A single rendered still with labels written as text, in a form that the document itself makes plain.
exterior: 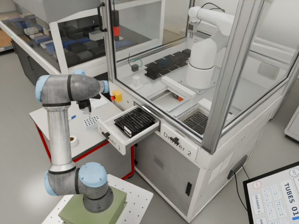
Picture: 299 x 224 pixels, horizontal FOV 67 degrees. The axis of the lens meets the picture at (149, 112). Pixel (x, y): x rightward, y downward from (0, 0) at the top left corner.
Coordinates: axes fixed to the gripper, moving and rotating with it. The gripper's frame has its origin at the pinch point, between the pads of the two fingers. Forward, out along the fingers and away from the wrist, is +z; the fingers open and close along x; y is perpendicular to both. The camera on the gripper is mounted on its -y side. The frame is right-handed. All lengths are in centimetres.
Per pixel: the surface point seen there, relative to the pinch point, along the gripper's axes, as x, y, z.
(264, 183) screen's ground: 106, -48, -18
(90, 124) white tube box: 3.4, 2.1, 7.3
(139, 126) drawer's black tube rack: 29.4, -24.6, -0.5
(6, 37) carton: -343, 44, 59
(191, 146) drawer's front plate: 65, -41, -5
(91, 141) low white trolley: 17.0, 6.3, 10.7
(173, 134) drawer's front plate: 51, -38, -5
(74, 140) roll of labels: 14.5, 16.7, 6.7
